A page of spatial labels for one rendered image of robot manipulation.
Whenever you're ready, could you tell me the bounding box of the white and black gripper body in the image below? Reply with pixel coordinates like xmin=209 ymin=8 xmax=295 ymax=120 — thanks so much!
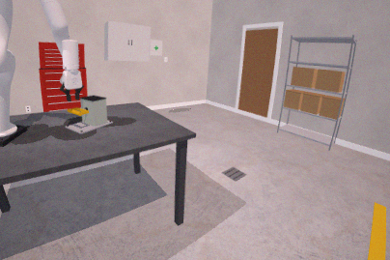
xmin=62 ymin=71 xmax=82 ymax=90

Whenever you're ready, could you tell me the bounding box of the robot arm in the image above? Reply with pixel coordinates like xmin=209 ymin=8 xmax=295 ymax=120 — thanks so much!
xmin=0 ymin=0 xmax=79 ymax=137

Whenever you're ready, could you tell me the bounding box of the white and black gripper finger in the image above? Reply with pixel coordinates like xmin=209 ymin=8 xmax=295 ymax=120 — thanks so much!
xmin=75 ymin=86 xmax=84 ymax=101
xmin=60 ymin=83 xmax=71 ymax=101

